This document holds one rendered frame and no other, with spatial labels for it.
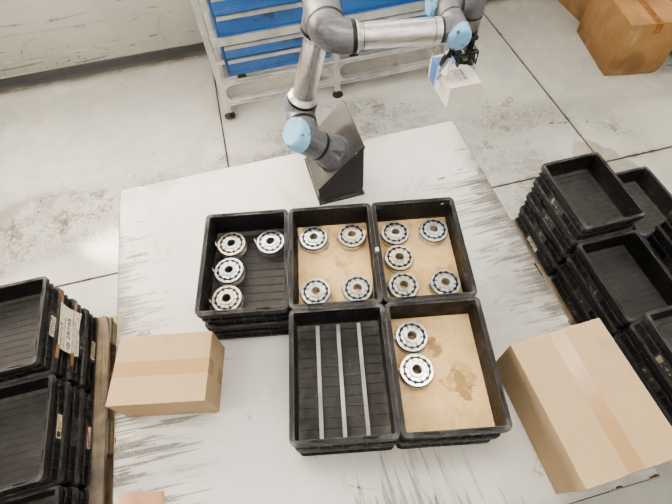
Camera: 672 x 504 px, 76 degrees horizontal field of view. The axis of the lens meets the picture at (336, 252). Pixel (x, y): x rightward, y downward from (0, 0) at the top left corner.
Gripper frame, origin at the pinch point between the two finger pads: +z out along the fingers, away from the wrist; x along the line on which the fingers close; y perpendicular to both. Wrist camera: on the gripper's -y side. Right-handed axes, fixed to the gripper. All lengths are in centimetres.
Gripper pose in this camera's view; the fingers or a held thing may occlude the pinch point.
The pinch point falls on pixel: (454, 75)
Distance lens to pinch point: 183.9
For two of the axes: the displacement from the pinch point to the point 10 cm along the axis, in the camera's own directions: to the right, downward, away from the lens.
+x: 9.7, -2.3, 0.9
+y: 2.4, 8.2, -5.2
